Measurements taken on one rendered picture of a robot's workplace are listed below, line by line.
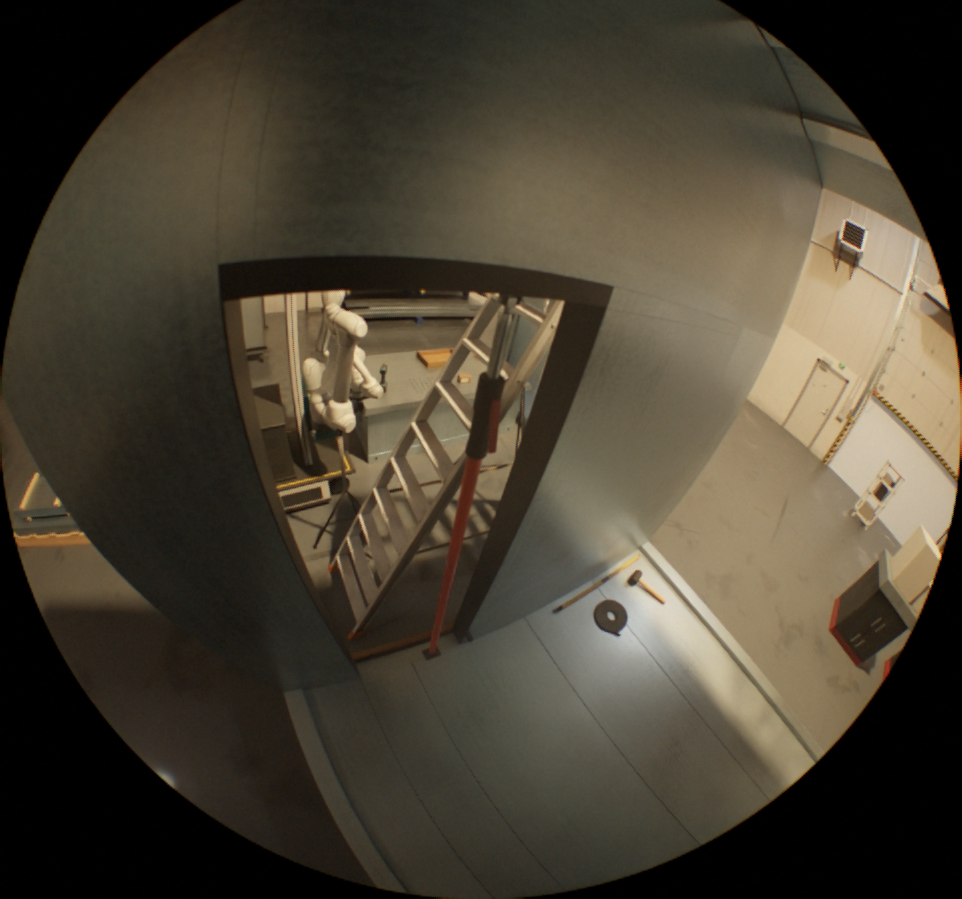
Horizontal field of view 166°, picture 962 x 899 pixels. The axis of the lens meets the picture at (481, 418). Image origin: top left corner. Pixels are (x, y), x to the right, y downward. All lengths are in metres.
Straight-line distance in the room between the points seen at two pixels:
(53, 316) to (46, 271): 0.05
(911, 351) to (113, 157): 10.68
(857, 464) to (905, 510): 2.13
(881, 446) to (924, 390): 1.91
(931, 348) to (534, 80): 10.43
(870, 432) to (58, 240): 10.87
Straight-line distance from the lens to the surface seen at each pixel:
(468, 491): 0.72
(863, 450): 10.57
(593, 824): 2.10
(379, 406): 2.75
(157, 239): 0.40
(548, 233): 0.47
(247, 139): 0.38
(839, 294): 10.34
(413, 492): 1.52
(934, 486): 11.28
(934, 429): 10.71
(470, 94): 0.42
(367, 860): 1.91
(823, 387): 10.15
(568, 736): 1.98
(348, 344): 1.94
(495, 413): 0.57
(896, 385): 10.30
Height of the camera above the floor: 2.18
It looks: 34 degrees down
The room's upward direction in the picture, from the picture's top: 13 degrees clockwise
